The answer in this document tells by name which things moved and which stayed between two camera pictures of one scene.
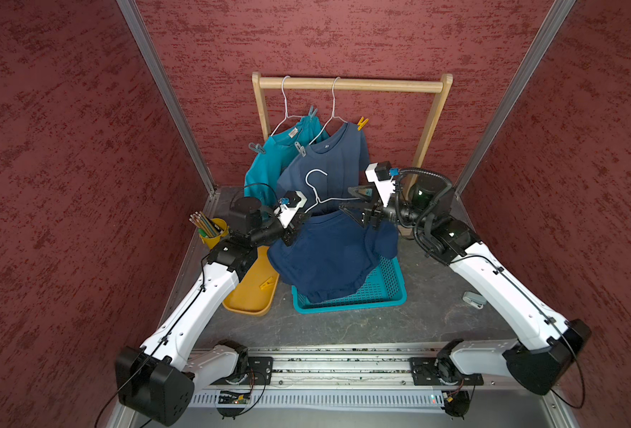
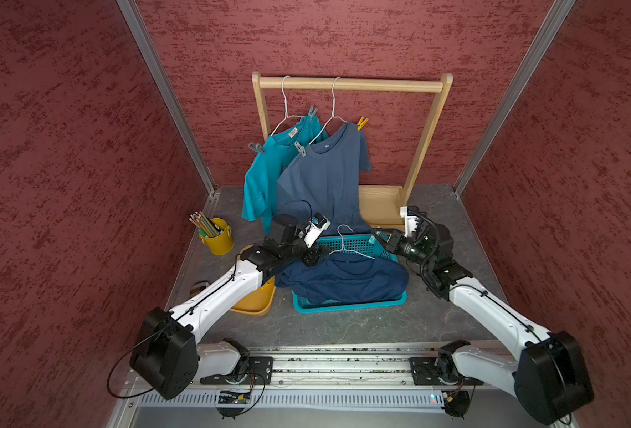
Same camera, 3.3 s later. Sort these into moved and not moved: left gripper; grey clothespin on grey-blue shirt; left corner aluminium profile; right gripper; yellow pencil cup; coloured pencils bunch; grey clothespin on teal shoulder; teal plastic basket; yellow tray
Moved: right gripper; left gripper; teal plastic basket
Not moved: coloured pencils bunch; grey clothespin on grey-blue shirt; yellow pencil cup; left corner aluminium profile; yellow tray; grey clothespin on teal shoulder
